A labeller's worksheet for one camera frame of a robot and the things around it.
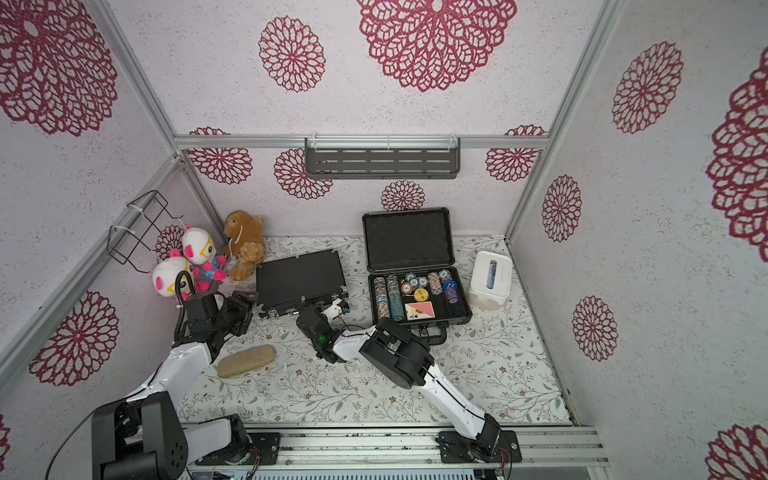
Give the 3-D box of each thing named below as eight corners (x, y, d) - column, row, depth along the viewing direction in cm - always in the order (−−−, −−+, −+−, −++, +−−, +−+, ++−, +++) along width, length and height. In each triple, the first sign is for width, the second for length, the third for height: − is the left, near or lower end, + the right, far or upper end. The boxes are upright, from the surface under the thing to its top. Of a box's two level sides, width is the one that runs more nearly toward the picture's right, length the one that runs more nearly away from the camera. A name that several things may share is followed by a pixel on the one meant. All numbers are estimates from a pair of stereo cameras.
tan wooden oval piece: (222, 377, 87) (217, 373, 85) (222, 361, 90) (217, 356, 88) (275, 360, 91) (272, 356, 88) (273, 346, 94) (270, 341, 91)
